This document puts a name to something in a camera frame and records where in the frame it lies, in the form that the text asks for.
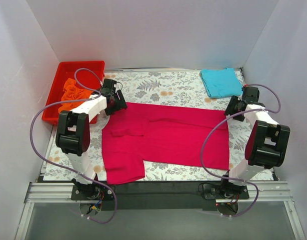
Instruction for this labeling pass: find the magenta t shirt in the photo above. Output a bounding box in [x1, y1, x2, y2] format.
[101, 102, 230, 185]

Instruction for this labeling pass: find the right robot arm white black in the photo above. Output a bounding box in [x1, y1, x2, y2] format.
[218, 84, 291, 199]

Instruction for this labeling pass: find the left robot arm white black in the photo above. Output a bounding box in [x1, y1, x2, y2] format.
[55, 78, 127, 200]

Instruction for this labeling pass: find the red plastic bin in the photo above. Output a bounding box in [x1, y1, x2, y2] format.
[40, 60, 106, 125]

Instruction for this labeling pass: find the folded cyan t shirt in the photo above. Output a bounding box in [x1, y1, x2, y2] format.
[200, 68, 243, 99]

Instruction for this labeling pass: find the orange t shirt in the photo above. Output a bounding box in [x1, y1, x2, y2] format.
[58, 78, 93, 113]

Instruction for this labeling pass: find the floral patterned table mat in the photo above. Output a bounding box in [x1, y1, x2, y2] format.
[43, 70, 274, 182]

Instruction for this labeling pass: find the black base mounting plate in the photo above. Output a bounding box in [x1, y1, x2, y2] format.
[71, 181, 249, 211]

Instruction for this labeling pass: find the aluminium frame rail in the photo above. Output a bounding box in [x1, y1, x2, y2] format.
[16, 181, 305, 240]

